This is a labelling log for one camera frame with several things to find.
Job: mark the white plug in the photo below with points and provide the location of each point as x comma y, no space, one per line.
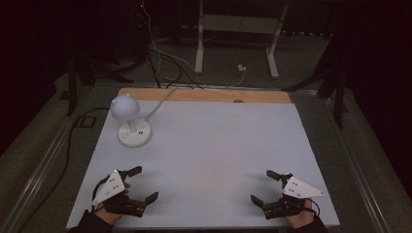
241,68

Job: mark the person's right hand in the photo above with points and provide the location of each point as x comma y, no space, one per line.
302,218

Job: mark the black stand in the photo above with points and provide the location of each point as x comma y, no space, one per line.
72,87
339,103

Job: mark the person's left hand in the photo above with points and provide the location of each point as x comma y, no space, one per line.
108,216

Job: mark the white round-headed desk lamp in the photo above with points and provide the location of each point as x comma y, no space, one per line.
125,108

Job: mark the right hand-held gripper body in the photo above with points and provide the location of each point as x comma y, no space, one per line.
301,190

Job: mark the white metal stand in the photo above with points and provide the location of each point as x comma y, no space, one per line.
199,48

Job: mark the pale grey table mat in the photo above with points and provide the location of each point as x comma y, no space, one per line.
210,155

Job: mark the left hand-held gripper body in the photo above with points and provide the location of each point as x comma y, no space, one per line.
113,187

